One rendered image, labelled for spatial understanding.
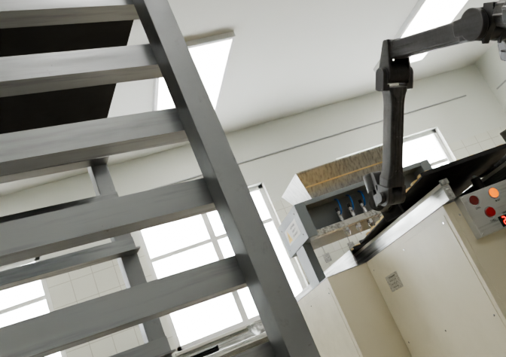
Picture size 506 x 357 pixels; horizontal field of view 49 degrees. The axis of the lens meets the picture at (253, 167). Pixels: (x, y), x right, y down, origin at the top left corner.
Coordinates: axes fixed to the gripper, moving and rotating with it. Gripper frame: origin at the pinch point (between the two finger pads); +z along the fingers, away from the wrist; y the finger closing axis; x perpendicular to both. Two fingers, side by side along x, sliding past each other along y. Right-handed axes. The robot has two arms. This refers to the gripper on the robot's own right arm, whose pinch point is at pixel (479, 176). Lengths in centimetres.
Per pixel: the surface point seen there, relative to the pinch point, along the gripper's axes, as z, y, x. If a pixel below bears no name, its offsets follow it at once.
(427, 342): 47, -45, 3
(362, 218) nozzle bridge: 53, 13, -18
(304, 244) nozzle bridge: 78, 13, -4
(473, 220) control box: 5.0, -18.0, 38.0
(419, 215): 20.6, -6.7, 27.9
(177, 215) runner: 11, -21, 177
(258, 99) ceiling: 160, 222, -247
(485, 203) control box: -0.1, -14.7, 33.4
